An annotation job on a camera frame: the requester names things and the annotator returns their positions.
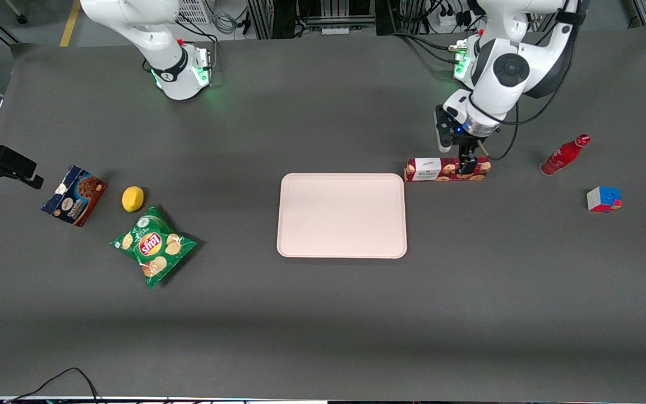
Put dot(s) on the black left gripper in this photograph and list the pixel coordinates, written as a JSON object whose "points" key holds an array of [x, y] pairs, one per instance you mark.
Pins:
{"points": [[467, 148]]}

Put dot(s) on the red cookie box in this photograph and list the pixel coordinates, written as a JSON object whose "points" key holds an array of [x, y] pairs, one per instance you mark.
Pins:
{"points": [[429, 169]]}

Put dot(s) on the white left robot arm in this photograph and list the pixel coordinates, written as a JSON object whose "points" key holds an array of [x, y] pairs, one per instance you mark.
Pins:
{"points": [[508, 70]]}

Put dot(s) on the blue chocolate cookie box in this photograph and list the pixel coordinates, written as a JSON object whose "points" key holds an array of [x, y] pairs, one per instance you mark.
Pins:
{"points": [[75, 196]]}

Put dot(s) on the beige plastic tray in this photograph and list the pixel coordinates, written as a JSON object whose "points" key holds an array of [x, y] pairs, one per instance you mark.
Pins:
{"points": [[340, 216]]}

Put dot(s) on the white perforated box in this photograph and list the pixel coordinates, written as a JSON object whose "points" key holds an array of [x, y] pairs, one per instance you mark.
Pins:
{"points": [[194, 11]]}

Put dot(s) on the red bottle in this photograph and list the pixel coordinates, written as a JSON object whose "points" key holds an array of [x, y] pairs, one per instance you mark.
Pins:
{"points": [[561, 157]]}

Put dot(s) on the yellow lemon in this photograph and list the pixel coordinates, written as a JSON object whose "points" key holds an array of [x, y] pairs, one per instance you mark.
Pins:
{"points": [[133, 199]]}

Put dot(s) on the white power strip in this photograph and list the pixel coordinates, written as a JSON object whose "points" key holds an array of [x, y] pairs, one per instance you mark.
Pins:
{"points": [[447, 21]]}

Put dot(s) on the colourful puzzle cube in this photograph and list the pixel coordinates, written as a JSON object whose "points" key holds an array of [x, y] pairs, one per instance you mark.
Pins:
{"points": [[603, 199]]}

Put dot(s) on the metal leg with caster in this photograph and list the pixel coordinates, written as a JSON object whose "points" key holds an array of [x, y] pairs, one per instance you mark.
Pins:
{"points": [[18, 18]]}

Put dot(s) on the green chips bag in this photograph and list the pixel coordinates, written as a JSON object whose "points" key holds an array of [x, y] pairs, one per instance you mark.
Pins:
{"points": [[153, 247]]}

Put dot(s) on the aluminium equipment rack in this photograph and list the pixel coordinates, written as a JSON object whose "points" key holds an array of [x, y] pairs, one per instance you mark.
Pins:
{"points": [[317, 17]]}

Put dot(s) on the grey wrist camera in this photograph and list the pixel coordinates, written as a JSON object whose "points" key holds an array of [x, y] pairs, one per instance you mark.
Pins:
{"points": [[444, 143]]}

